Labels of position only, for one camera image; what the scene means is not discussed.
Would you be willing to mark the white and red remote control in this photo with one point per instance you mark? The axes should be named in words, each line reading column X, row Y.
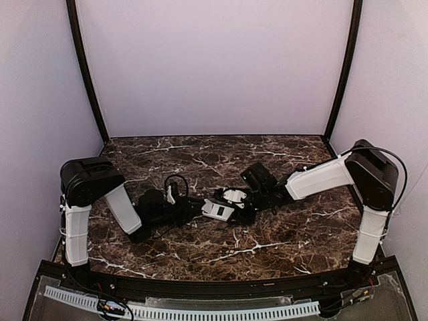
column 216, row 210

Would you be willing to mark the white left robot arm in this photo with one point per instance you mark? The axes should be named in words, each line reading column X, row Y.
column 85, row 181

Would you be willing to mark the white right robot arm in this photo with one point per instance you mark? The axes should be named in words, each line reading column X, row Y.
column 369, row 169

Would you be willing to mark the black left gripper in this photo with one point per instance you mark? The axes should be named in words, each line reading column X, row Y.
column 182, row 207

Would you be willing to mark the black left corner post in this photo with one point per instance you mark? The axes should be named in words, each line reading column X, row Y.
column 84, row 69

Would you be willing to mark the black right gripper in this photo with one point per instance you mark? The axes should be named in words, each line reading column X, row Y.
column 229, row 203

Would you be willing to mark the black corner post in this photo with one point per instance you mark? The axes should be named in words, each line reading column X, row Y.
column 84, row 69
column 346, row 67

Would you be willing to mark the black right corner post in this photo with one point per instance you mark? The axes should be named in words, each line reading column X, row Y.
column 346, row 67

